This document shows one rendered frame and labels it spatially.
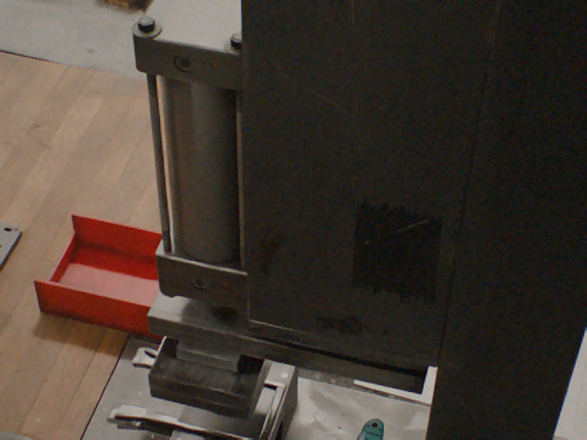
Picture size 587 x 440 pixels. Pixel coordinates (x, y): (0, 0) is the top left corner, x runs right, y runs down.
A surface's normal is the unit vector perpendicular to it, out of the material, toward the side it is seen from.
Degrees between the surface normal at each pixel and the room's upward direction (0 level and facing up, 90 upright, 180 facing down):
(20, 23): 0
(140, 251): 90
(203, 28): 0
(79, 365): 0
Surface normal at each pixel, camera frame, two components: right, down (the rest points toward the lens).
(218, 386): 0.01, -0.70
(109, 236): -0.26, 0.69
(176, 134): -0.70, 0.50
